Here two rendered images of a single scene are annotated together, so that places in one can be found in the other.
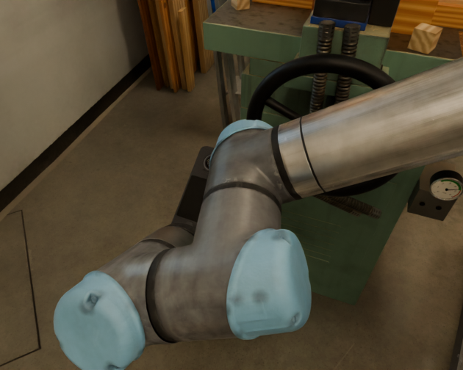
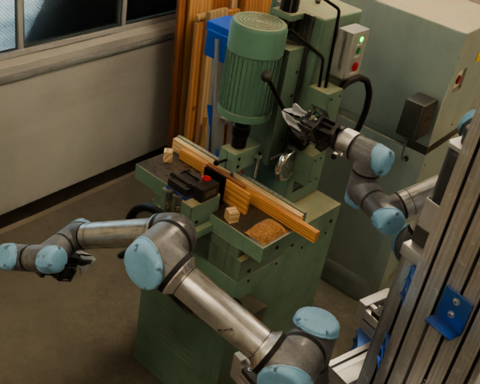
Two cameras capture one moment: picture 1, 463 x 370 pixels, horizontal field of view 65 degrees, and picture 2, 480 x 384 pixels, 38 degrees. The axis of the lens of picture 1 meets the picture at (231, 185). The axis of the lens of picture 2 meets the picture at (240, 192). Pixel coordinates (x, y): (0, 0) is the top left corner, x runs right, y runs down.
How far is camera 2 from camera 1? 1.73 m
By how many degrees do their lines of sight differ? 17
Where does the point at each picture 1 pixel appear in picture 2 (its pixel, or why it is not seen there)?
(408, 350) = not seen: outside the picture
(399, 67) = (217, 226)
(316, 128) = (88, 225)
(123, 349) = (9, 260)
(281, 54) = not seen: hidden behind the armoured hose
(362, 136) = (95, 232)
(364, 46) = (184, 208)
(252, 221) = (56, 243)
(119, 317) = (11, 252)
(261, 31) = (161, 180)
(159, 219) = (94, 296)
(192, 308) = (29, 256)
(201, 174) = not seen: hidden behind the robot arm
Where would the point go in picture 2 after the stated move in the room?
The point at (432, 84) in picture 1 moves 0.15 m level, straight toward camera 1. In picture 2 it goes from (113, 223) to (62, 238)
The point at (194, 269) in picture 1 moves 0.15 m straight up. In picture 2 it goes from (34, 248) to (34, 202)
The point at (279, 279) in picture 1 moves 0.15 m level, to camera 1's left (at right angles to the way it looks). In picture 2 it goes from (49, 253) to (1, 235)
